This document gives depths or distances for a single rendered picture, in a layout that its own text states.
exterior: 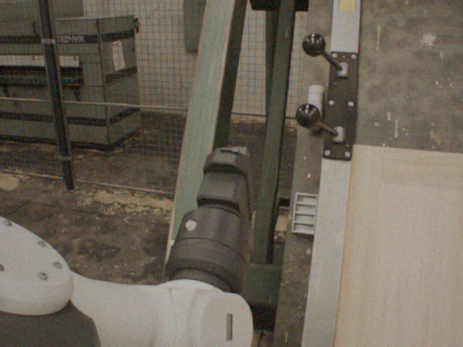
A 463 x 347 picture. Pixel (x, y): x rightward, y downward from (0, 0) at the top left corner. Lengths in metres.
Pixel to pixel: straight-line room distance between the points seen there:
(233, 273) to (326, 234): 0.31
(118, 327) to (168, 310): 0.05
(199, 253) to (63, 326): 0.26
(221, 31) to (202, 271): 0.52
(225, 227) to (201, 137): 0.33
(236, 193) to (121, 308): 0.22
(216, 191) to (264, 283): 0.35
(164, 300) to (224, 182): 0.19
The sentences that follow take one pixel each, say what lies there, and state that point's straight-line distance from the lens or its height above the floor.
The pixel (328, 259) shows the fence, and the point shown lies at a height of 1.20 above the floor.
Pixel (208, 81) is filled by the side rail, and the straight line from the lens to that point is 0.79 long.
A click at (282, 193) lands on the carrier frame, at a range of 1.86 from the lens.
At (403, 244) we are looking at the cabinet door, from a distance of 0.74.
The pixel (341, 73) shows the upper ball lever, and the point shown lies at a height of 1.48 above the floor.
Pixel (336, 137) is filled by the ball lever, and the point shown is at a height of 1.38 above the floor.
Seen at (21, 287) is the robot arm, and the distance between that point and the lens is 0.18.
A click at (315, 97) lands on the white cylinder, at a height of 1.43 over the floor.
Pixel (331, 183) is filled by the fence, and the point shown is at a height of 1.31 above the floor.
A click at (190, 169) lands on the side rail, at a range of 0.74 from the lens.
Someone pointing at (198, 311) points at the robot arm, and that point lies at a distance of 0.34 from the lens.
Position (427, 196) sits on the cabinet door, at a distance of 0.76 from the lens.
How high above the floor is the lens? 1.60
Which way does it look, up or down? 23 degrees down
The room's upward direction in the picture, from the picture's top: straight up
